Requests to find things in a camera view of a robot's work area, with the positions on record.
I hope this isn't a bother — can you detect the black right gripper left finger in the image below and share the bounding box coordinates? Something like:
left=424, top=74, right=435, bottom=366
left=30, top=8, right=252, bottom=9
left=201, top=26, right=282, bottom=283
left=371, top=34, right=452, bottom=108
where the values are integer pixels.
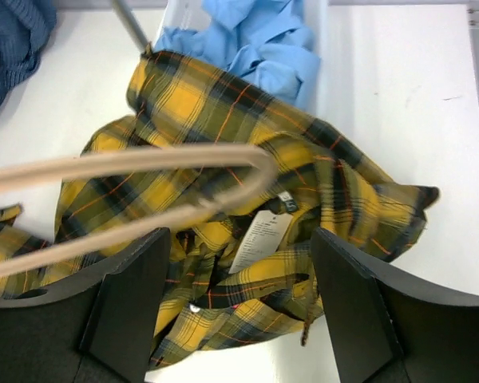
left=0, top=228, right=171, bottom=382

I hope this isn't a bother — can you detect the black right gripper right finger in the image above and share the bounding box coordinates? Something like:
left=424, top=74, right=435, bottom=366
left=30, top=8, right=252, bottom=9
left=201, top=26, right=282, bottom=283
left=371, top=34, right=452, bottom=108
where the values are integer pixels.
left=311, top=228, right=479, bottom=382

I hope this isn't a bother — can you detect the yellow plaid shirt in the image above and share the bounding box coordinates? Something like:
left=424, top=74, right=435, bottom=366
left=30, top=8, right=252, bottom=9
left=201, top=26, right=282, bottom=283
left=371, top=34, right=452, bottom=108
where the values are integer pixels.
left=0, top=49, right=440, bottom=370

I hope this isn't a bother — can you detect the wooden hanger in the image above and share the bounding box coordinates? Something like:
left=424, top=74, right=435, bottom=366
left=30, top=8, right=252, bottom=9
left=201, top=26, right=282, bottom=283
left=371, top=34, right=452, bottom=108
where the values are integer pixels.
left=0, top=144, right=278, bottom=278

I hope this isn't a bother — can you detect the light blue shirt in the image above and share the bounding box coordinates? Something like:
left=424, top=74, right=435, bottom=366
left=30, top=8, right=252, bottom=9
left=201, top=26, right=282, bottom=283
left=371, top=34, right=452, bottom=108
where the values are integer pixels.
left=154, top=0, right=321, bottom=111

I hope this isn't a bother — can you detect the blue checkered shirt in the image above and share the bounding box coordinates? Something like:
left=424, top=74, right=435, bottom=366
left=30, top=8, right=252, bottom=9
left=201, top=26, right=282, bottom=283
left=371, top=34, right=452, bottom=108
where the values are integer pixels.
left=0, top=0, right=57, bottom=106

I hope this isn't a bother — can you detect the white plastic basket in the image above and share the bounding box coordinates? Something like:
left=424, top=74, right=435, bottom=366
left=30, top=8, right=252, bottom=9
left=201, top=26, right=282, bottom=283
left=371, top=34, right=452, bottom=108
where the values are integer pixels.
left=153, top=0, right=331, bottom=116

